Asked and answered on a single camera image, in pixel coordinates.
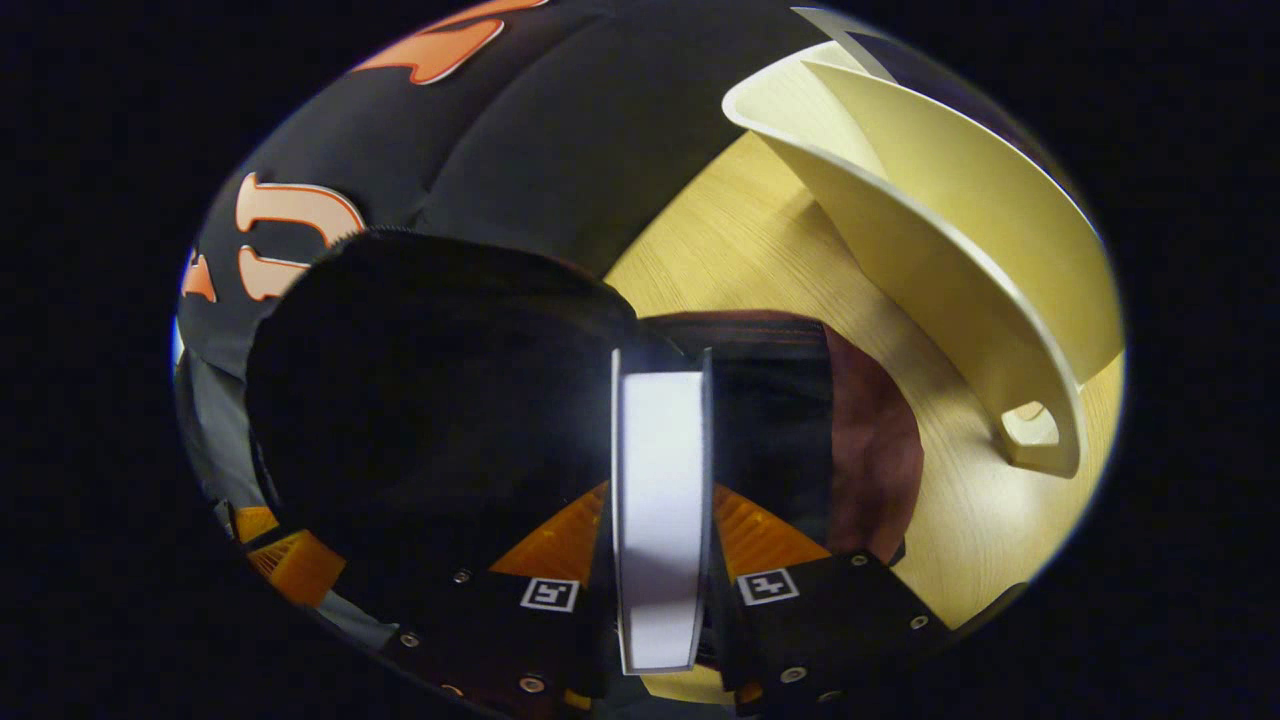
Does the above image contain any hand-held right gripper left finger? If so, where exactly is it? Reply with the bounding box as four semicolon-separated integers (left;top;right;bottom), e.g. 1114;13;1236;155
385;480;616;716

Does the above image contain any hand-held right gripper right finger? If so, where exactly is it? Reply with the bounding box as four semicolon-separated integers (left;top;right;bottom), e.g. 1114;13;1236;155
708;483;956;713

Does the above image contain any maroon schoolbag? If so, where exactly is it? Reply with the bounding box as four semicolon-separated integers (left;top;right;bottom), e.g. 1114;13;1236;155
245;228;926;601

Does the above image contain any cream desktop bookshelf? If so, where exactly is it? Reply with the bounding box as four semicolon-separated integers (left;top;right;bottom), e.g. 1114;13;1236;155
720;40;1126;479

